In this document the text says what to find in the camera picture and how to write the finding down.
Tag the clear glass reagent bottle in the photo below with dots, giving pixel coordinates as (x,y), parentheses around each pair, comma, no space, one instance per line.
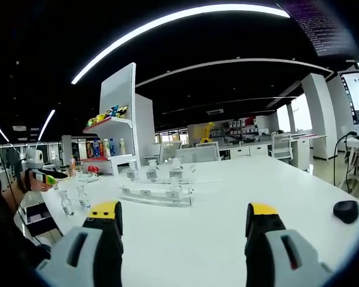
(83,201)
(67,207)
(176,172)
(175,194)
(132,175)
(152,175)

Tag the black round object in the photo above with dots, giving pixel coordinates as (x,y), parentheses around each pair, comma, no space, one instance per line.
(345,211)

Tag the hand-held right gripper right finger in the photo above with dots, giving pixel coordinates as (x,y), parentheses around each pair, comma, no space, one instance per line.
(284,257)

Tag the dark wall monitor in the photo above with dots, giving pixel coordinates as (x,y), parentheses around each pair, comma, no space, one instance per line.
(323,27)

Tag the clear acrylic reagent rack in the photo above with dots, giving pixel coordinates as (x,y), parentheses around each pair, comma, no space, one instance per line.
(149,197)

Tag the white drink bottle green label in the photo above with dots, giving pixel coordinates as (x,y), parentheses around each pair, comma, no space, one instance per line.
(122,147)

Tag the white display shelf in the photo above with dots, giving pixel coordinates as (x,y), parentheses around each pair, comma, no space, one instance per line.
(118,89)

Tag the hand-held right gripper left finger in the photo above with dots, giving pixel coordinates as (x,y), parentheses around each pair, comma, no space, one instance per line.
(80,254)

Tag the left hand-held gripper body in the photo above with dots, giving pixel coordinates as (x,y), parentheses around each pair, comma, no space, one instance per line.
(34,158)

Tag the pile of colourful snack packets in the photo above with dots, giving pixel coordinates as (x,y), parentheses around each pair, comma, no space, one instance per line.
(101,118)

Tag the white storage box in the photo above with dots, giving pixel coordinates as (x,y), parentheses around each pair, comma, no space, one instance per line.
(37,207)

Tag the background display shelving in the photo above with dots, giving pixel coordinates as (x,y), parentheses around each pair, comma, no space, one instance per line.
(242,127)

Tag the blue drink bottle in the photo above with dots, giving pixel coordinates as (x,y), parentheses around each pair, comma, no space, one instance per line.
(113,148)
(96,149)

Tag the row of white cabinets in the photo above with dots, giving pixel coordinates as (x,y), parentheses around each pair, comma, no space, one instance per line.
(242,151)

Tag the curved ceiling light strip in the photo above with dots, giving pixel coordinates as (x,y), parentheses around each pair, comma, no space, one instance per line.
(77,75)

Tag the red round fruit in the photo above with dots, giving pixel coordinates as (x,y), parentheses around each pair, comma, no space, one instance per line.
(96,170)
(90,169)

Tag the white tube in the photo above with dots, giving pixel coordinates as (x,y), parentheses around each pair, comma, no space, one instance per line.
(92,179)

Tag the orange drink bottle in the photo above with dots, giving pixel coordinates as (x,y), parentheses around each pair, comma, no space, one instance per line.
(73,167)

